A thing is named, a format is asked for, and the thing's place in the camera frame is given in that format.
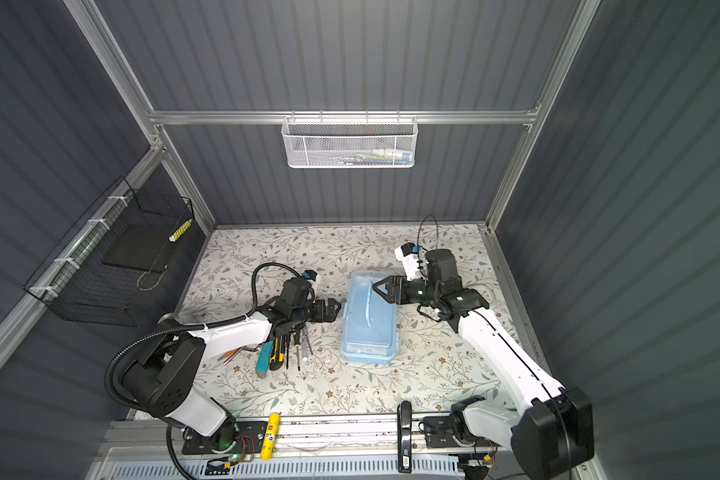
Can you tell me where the white perforated cable tray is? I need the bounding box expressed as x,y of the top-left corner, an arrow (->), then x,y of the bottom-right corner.
107,455 -> 466,480

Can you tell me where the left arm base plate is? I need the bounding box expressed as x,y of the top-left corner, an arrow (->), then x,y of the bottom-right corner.
181,420 -> 267,456

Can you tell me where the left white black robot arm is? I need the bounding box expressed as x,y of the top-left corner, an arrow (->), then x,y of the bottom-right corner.
104,262 -> 341,450

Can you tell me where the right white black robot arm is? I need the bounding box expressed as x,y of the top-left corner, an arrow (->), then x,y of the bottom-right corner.
373,242 -> 595,479

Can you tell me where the aluminium front rail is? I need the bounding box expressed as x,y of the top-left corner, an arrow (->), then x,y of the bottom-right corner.
101,412 -> 583,458

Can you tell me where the black remote on rail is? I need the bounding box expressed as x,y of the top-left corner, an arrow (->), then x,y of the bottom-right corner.
397,400 -> 413,474

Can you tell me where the yellow marker on rail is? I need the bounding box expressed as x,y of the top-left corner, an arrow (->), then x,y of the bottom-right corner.
260,413 -> 281,460

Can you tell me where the orange handle screwdriver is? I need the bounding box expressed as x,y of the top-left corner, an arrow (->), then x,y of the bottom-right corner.
284,333 -> 291,370

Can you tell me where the orange pen tool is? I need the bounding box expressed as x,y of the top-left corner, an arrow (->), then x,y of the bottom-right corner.
218,346 -> 260,365

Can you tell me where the white wire wall basket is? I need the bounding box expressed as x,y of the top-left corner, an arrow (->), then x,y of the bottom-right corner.
281,118 -> 419,169

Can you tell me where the black wire side basket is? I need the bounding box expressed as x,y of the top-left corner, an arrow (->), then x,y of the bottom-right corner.
24,181 -> 194,327

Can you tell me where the blue plastic tool box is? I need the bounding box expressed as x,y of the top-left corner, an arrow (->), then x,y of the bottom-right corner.
340,270 -> 399,365

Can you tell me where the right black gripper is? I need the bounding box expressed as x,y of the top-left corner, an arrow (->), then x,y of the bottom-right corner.
374,275 -> 440,307

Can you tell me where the teal utility knife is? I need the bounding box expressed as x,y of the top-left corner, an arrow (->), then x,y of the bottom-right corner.
255,341 -> 275,379

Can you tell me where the clear handle screwdriver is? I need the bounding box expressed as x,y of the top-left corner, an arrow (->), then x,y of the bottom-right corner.
302,326 -> 313,361

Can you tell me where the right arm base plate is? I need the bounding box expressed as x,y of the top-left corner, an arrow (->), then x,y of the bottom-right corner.
418,415 -> 497,448

